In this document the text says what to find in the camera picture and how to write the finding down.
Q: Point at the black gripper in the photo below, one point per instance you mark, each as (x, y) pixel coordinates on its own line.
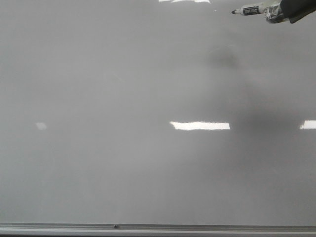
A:
(295, 10)

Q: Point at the black whiteboard marker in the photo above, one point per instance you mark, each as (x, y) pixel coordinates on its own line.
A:
(272, 14)

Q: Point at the aluminium whiteboard frame rail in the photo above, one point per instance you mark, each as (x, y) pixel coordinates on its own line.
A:
(151, 230)

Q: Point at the white whiteboard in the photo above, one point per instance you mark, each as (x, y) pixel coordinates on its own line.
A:
(149, 112)

